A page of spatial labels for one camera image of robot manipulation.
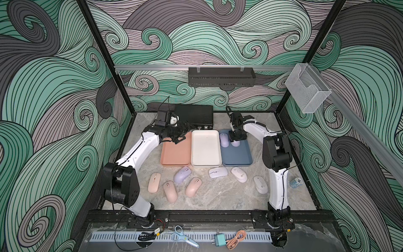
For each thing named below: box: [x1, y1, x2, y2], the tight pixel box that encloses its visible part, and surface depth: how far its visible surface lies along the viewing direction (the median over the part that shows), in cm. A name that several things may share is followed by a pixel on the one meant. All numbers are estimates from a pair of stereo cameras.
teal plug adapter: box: [214, 233, 227, 247], surface depth 68 cm
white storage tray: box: [191, 129, 222, 168], surface depth 103 cm
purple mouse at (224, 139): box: [219, 132, 230, 148], surface depth 102 cm
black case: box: [174, 104, 214, 131], surface depth 119 cm
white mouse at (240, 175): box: [230, 166, 248, 184], surface depth 89 cm
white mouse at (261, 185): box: [253, 175, 269, 195], surface depth 85 cm
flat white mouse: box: [208, 166, 229, 178], surface depth 89 cm
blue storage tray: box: [219, 129, 253, 167], surface depth 97 cm
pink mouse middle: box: [162, 180, 178, 204], surface depth 82 cm
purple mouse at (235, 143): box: [230, 140, 241, 147], surface depth 99 cm
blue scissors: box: [170, 225, 200, 248], surface depth 71 cm
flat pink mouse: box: [147, 172, 162, 194], surface depth 85 cm
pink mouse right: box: [184, 176, 203, 198], surface depth 84 cm
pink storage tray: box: [160, 131, 192, 167], surface depth 96 cm
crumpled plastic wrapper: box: [289, 177, 304, 189], surface depth 81 cm
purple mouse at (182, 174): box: [173, 166, 192, 184], surface depth 88 cm
